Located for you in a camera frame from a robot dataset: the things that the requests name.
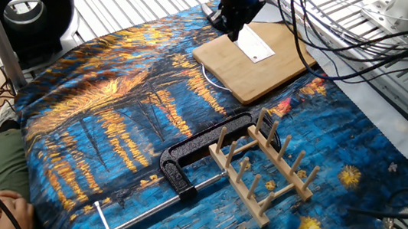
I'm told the steel cleaver knife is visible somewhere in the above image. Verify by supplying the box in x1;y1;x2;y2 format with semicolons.
194;2;281;67

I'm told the wooden peg knife rack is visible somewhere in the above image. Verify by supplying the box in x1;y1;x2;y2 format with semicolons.
200;102;327;229

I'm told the person's right hand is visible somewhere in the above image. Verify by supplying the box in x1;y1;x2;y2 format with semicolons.
0;189;38;229

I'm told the wooden cutting board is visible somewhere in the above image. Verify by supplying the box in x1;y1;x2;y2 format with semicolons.
187;13;321;113

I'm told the starry night painted tablecloth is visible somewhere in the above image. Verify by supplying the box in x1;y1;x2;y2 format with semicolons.
0;0;408;229

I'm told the white cloth sheet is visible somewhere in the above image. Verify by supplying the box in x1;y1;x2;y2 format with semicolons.
290;44;408;177

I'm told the white cable under board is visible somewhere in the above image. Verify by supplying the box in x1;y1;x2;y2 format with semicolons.
197;63;236;93

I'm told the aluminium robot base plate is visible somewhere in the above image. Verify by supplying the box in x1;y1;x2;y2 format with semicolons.
358;0;408;35

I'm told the thick black cable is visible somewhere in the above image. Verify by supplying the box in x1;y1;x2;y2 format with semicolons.
344;180;408;229

